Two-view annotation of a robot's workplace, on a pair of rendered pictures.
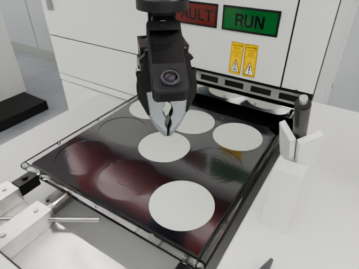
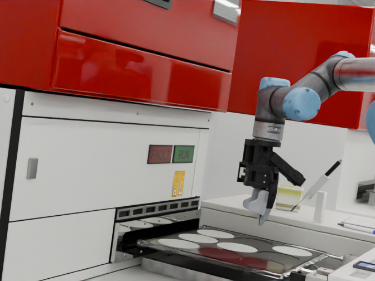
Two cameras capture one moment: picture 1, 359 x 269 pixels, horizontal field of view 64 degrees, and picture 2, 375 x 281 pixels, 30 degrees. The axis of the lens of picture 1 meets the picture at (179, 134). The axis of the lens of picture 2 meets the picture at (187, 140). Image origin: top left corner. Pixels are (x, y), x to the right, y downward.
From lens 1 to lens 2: 1.89 m
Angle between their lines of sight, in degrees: 93
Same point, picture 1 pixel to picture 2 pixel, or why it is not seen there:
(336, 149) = not seen: hidden behind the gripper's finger
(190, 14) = (159, 155)
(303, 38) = (199, 160)
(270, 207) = (322, 212)
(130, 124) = (208, 251)
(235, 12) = (179, 149)
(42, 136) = not seen: outside the picture
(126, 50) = (108, 206)
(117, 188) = (289, 259)
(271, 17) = (191, 149)
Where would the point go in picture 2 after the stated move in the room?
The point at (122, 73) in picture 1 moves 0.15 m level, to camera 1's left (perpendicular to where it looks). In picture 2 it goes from (97, 240) to (94, 255)
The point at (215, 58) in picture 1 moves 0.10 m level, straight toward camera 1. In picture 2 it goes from (166, 188) to (204, 194)
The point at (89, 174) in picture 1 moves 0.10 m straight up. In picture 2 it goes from (282, 262) to (288, 220)
